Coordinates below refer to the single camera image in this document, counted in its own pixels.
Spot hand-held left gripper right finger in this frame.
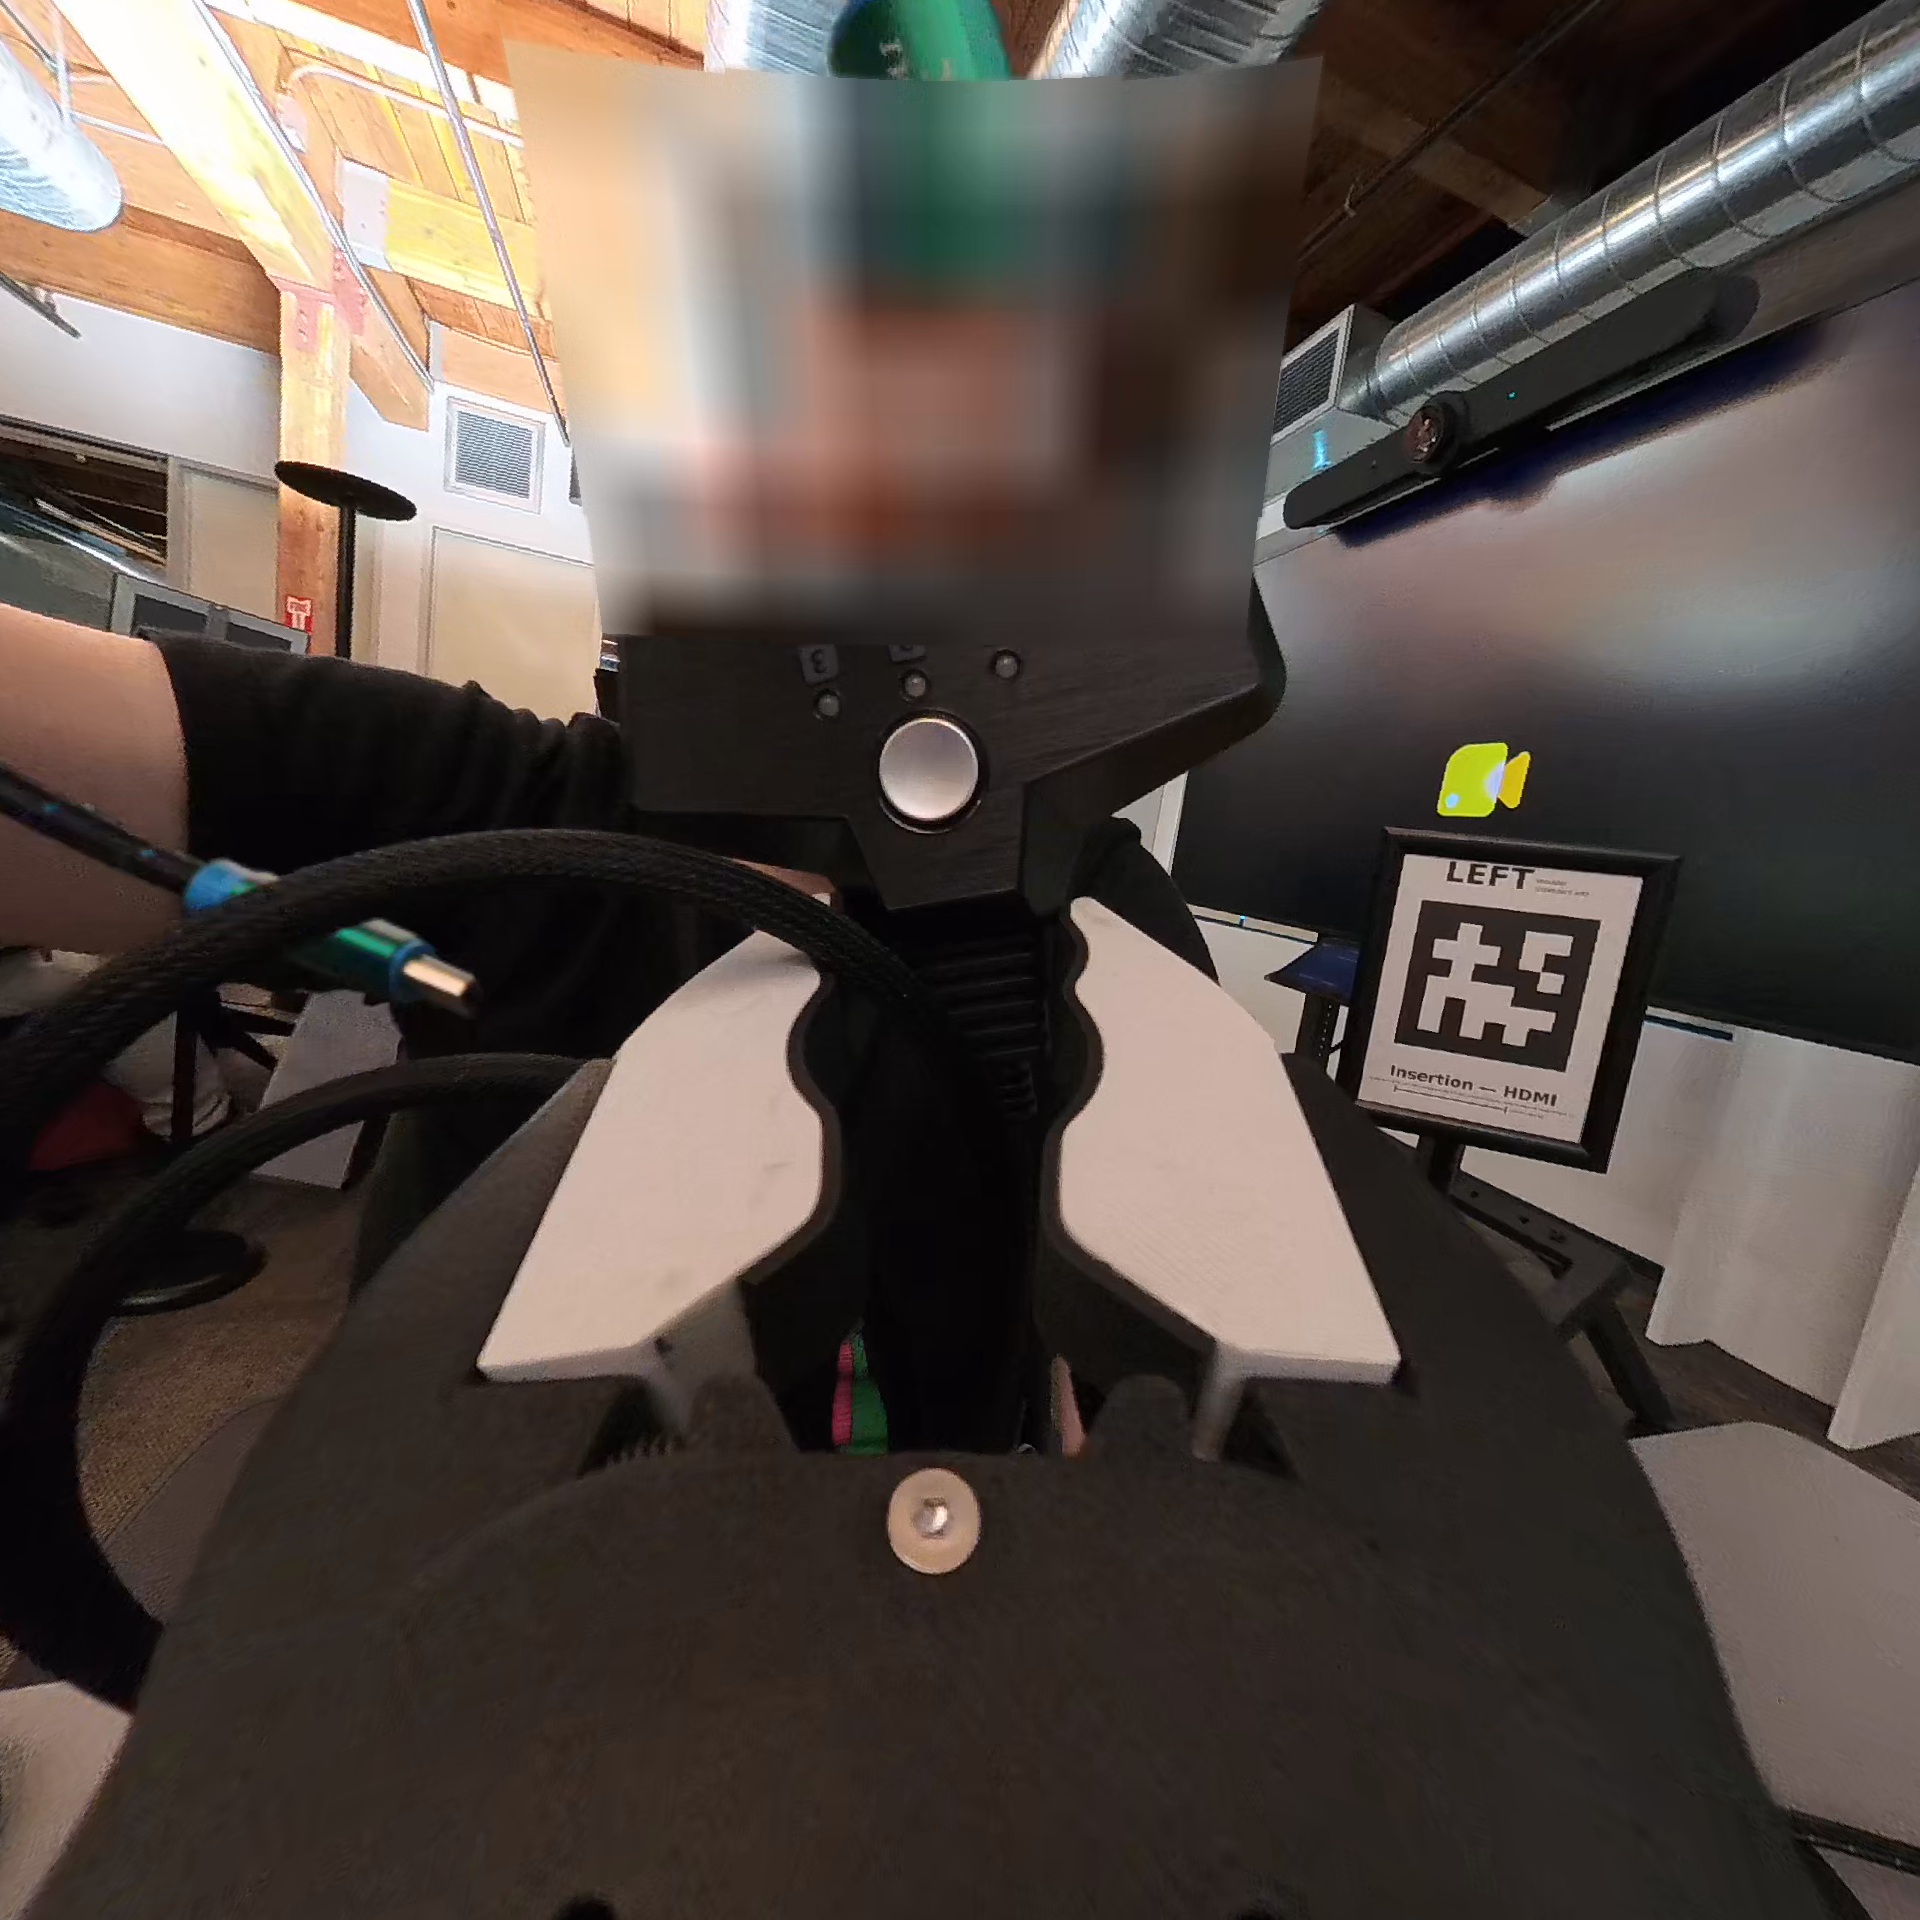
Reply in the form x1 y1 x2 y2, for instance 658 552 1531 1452
1039 899 1407 1458

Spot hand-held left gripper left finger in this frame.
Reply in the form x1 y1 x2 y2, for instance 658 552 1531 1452
475 928 836 1430

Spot black braided cable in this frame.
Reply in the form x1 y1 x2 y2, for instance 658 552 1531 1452
0 828 923 1703

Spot black hdmi switch box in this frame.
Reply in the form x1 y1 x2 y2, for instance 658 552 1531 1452
613 578 1289 1119

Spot person's right forearm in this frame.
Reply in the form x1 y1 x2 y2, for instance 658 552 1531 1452
0 601 191 962

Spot framed tag sign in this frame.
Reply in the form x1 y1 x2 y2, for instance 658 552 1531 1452
1339 827 1680 1173

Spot black sign stand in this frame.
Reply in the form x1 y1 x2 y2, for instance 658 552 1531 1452
1416 1134 1675 1434

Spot person's black shirt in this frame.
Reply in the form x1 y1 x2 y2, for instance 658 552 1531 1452
149 631 1220 1456

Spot white foam board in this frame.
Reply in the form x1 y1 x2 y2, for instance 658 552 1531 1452
1645 1016 1920 1448

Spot round black standing table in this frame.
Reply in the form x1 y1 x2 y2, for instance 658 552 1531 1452
275 460 420 663

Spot large black display screen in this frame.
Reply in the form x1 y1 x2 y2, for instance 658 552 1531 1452
1176 284 1920 1070

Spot pink green lanyard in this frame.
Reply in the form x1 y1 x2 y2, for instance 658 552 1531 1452
833 1324 890 1452

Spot white wall vent grille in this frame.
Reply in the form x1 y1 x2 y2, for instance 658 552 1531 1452
444 394 544 507

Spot black video bar camera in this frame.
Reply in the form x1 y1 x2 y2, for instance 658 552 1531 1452
1279 275 1760 528

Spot spiral silver duct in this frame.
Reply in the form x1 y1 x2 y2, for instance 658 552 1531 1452
1341 0 1920 427

